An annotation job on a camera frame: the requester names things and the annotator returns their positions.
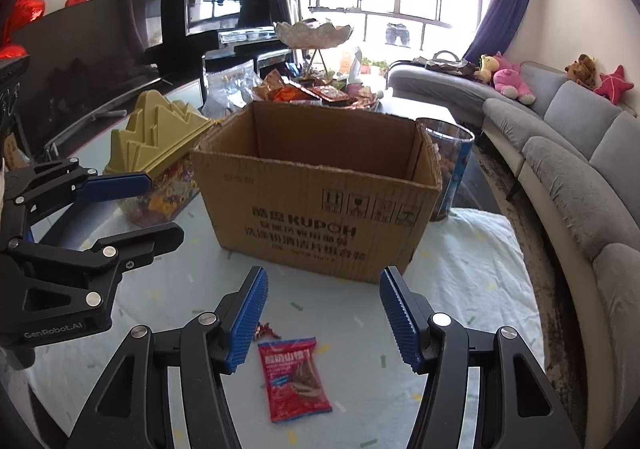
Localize clear plastic bag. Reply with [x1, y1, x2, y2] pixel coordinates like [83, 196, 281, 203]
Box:
[204, 60, 261, 117]

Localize candy jar with gold lid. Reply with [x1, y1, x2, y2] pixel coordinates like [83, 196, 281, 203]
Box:
[102, 90, 216, 230]

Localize yellow and pink plush toy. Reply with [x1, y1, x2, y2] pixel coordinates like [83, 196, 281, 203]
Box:
[474, 53, 511, 84]

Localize glass jar with blue label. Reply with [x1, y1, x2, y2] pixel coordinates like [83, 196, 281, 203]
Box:
[416, 118, 476, 222]

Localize brown patterned bag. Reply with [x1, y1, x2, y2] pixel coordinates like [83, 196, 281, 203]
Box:
[424, 50, 478, 77]

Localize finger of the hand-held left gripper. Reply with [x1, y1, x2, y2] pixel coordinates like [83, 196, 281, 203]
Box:
[7, 222, 185, 311]
[5, 156, 152, 216]

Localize red snack packet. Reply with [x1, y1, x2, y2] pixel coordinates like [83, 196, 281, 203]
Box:
[257, 336, 333, 425]

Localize grey sofa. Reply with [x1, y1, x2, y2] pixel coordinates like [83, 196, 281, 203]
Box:
[387, 60, 640, 430]

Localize denim shorts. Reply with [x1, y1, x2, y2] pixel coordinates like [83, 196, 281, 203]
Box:
[385, 22, 412, 47]

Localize tiered white snack tray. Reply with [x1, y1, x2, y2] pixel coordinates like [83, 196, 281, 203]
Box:
[252, 18, 382, 110]

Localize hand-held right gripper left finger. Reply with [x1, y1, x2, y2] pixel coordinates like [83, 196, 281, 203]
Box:
[65, 266, 269, 449]

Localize black piano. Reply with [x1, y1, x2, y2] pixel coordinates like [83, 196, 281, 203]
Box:
[145, 0, 291, 95]

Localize red star plush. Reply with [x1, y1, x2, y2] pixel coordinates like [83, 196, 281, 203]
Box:
[594, 65, 635, 105]

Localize white printed tablecloth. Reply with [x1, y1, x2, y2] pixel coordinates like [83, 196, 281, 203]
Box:
[30, 202, 546, 449]

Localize brown plush toy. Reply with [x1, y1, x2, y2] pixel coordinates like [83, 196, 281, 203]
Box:
[565, 54, 598, 90]

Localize brown cardboard box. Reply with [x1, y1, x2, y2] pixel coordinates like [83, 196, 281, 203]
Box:
[191, 100, 443, 285]

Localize black curved television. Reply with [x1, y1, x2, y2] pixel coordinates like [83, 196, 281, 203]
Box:
[10, 0, 168, 150]

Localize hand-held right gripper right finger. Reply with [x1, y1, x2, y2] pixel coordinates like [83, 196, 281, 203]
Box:
[379, 265, 583, 449]

